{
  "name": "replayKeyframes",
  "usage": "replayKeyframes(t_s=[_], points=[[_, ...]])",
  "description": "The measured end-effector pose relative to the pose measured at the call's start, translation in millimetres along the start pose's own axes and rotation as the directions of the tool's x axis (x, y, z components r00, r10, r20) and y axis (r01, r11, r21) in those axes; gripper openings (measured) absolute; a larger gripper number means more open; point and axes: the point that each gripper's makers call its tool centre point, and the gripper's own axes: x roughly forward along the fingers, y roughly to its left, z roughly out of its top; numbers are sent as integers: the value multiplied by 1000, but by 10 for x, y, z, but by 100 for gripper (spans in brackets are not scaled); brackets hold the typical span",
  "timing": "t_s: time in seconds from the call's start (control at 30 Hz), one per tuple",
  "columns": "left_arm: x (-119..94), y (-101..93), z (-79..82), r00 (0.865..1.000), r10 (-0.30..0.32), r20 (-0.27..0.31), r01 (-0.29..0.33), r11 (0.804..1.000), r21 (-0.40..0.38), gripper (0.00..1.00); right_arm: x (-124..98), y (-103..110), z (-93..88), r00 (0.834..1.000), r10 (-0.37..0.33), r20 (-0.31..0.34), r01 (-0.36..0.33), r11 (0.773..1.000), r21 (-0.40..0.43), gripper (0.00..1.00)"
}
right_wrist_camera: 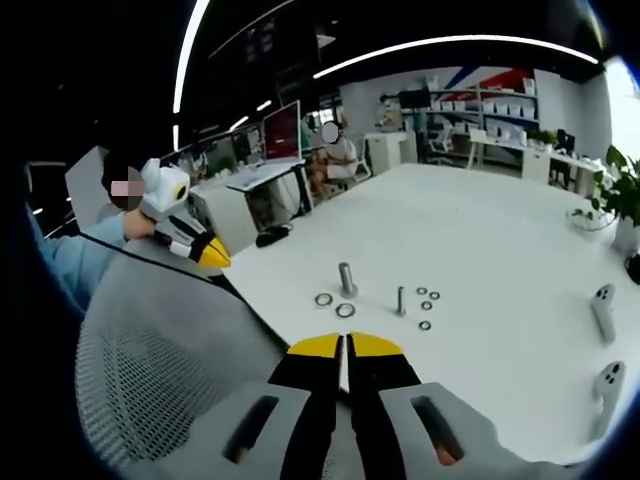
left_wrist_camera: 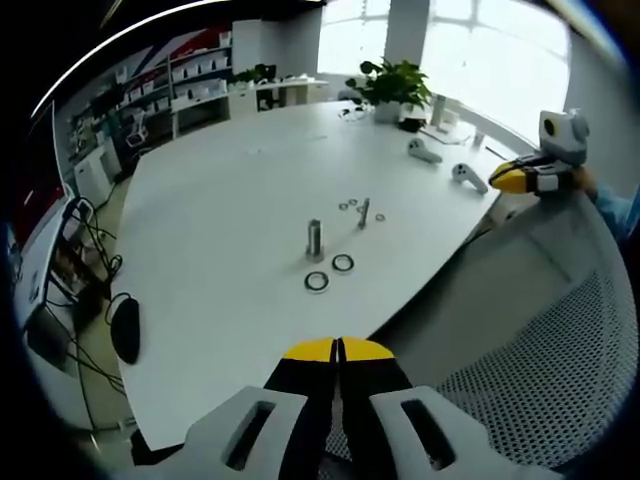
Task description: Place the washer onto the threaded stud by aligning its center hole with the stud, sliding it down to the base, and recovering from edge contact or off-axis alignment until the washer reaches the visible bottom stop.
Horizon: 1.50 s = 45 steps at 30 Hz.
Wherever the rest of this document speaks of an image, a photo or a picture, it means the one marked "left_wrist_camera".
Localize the grey handheld controller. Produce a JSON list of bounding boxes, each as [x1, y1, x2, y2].
[[451, 162, 489, 196], [407, 138, 444, 166]]

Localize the white low cabinet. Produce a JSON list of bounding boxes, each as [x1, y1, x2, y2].
[[73, 144, 123, 207]]

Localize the black floor cables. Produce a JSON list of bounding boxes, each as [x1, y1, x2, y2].
[[44, 197, 132, 431]]

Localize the thick metal threaded stud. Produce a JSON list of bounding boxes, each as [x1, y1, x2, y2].
[[303, 218, 327, 265]]

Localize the white bottle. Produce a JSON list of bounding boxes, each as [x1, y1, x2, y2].
[[431, 93, 449, 133]]

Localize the green potted plant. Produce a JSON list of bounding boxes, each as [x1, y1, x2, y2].
[[344, 58, 433, 125]]

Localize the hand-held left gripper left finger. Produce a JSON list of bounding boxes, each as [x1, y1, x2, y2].
[[183, 337, 335, 480]]

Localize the white storage shelving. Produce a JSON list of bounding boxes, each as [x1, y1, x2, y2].
[[64, 30, 235, 151]]

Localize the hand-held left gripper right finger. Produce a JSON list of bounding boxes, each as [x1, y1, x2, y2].
[[335, 335, 495, 480]]

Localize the computer monitor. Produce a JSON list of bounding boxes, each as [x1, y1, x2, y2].
[[9, 102, 76, 321]]

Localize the white background desk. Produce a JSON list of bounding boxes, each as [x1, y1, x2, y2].
[[227, 77, 332, 121]]

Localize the grey mesh office chair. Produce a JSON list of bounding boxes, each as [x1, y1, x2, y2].
[[370, 188, 637, 474]]

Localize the black oval floor object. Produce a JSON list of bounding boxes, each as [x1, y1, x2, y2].
[[109, 297, 142, 366]]

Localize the person's right hand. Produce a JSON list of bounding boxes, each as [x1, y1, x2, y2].
[[572, 166, 600, 194]]

